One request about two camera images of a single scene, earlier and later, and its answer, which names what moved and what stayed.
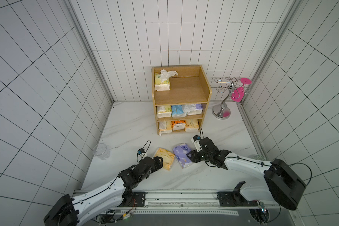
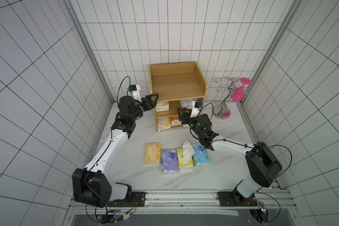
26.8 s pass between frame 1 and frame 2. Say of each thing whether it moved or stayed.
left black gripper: moved
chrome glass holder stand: stayed
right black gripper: moved
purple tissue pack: moved
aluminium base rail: stayed
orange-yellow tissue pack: moved
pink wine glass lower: stayed
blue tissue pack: moved
